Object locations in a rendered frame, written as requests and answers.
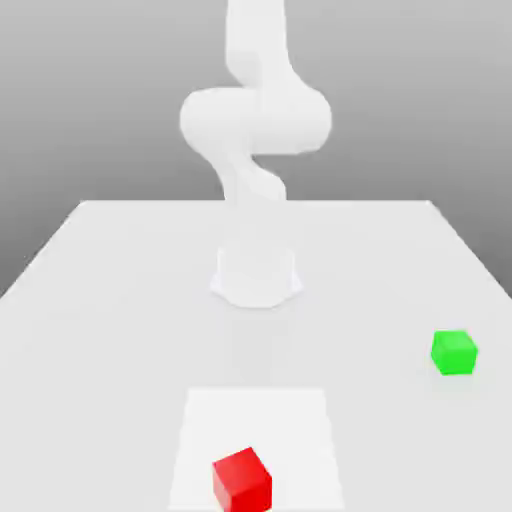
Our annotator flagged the small green cube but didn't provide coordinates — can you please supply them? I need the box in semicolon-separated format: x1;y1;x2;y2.
430;329;480;377

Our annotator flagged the small red cube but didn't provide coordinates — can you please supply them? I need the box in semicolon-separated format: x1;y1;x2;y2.
211;446;274;512

